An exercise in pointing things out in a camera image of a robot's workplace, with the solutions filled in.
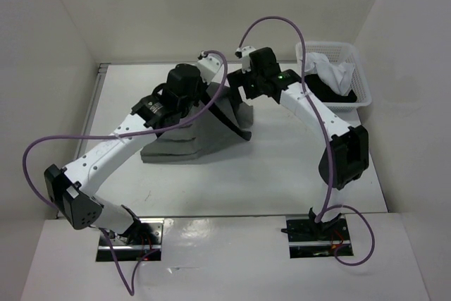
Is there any grey pleated skirt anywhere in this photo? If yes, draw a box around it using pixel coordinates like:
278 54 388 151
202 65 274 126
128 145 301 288
140 86 254 164

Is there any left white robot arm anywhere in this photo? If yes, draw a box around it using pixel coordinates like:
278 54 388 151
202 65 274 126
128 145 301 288
44 62 219 245

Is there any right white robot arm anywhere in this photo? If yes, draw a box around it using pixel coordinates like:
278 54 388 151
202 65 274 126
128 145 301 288
228 46 369 240

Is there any black skirt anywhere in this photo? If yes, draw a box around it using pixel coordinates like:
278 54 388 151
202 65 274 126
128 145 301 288
304 74 357 103

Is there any white skirt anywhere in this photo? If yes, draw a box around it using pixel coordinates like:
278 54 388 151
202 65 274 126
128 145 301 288
304 52 355 96

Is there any white plastic laundry basket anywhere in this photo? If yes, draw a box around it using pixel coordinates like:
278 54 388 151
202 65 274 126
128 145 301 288
295 41 372 111

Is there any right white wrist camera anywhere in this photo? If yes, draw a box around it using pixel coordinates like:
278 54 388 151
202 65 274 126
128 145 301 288
235 46 256 73

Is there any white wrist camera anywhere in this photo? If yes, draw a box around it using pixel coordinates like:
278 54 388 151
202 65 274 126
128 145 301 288
195 51 223 84
235 46 256 73

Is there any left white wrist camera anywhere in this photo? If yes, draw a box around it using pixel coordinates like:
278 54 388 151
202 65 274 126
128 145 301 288
195 51 223 84

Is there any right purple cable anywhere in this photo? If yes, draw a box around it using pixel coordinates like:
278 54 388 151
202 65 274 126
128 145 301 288
237 16 376 266

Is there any purple cable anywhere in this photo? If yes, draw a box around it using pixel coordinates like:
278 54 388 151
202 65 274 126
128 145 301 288
22 49 229 297
237 16 376 266

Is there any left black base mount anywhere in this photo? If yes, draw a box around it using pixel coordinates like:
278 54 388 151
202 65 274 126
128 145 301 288
96 218 163 262

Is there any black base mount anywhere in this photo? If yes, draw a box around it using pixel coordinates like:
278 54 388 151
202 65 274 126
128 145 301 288
280 216 354 259
96 218 163 262

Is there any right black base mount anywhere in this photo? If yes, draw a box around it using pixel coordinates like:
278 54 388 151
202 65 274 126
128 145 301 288
280 216 354 259

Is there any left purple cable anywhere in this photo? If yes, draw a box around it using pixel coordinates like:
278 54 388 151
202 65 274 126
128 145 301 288
22 49 229 297

